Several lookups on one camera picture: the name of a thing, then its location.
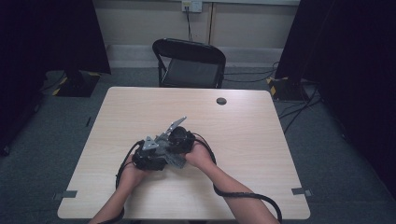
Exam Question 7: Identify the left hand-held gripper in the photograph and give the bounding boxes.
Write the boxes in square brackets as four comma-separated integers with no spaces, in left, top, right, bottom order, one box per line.
[132,135,169,172]

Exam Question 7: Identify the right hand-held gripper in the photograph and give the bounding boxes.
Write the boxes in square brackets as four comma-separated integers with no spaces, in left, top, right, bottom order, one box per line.
[155,116,197,154]

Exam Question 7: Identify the person's left hand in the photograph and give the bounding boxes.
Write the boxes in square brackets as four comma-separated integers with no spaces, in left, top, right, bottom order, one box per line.
[117,162,150,191]

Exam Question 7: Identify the person's right hand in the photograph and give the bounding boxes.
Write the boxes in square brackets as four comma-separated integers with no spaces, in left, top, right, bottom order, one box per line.
[184,143,217,171]

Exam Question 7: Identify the grey tape strip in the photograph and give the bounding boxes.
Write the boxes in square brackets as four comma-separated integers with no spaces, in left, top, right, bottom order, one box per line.
[52,189,78,201]
[291,187,313,197]

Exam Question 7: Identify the black folding chair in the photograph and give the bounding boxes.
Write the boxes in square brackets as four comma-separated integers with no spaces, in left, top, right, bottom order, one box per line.
[151,37,227,90]

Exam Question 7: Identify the black stand base yellow stripes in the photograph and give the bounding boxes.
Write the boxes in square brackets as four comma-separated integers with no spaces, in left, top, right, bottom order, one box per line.
[52,69,102,98]
[265,76,309,102]

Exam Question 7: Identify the black curtain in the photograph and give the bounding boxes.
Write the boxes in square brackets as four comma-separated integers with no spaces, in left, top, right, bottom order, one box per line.
[0,0,112,157]
[275,0,396,197]

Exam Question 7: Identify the black floor cable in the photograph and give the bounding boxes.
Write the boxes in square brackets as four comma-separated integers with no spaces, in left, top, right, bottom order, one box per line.
[278,96,323,120]
[223,74,276,84]
[223,61,279,77]
[282,87,319,135]

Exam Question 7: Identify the black plug cable on wall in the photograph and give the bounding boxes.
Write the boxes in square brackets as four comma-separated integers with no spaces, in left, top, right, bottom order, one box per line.
[185,6,193,42]

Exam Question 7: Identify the thin wall conduit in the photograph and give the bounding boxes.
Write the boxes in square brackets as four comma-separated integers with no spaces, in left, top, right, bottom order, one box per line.
[206,2,217,45]

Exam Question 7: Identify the white wall socket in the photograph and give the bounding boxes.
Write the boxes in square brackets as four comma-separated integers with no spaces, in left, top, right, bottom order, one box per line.
[181,0,204,13]

